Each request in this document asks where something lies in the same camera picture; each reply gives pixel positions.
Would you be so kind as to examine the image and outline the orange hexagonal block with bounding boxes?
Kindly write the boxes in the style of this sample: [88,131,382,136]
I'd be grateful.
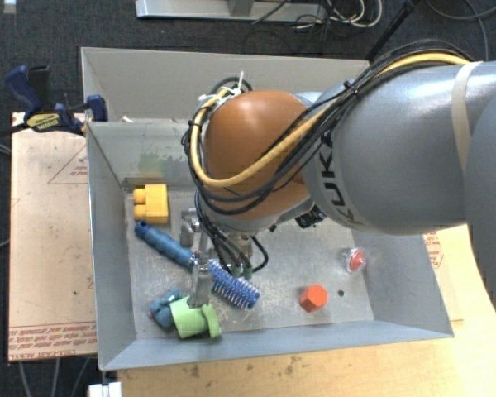
[299,284,329,314]

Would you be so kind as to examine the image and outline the blue toy animal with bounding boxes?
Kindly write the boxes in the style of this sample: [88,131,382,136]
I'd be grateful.
[148,289,184,332]

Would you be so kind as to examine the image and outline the grey metal bin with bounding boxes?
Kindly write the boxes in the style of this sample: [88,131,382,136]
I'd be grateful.
[80,46,455,372]

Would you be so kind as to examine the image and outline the yellow toy building block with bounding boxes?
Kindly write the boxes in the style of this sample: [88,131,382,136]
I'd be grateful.
[132,184,169,226]

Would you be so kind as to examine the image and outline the blue bristle brush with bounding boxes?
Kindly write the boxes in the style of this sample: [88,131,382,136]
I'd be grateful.
[133,219,261,310]

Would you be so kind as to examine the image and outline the red and clear round toy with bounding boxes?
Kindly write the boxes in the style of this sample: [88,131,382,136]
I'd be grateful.
[341,246,368,274]

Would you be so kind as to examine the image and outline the brown cardboard board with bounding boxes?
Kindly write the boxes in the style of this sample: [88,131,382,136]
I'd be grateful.
[7,112,466,363]

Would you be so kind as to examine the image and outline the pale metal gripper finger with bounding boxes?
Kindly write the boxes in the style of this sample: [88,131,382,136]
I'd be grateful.
[188,258,212,309]
[180,208,197,248]

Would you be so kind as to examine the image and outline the green plastic cup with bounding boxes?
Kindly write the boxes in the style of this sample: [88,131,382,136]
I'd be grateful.
[169,295,222,340]

